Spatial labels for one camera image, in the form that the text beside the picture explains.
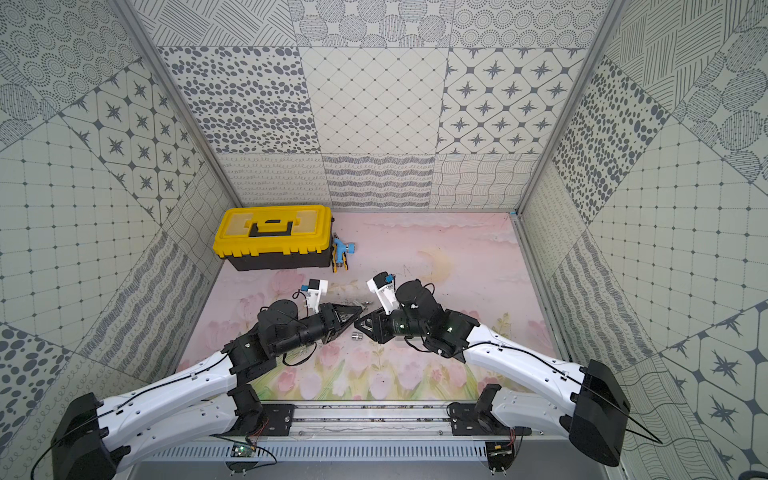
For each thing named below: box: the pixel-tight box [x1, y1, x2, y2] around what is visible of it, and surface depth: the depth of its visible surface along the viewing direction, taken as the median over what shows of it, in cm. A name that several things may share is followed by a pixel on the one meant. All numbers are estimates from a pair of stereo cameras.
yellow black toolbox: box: [212, 205, 332, 271], surface depth 94 cm
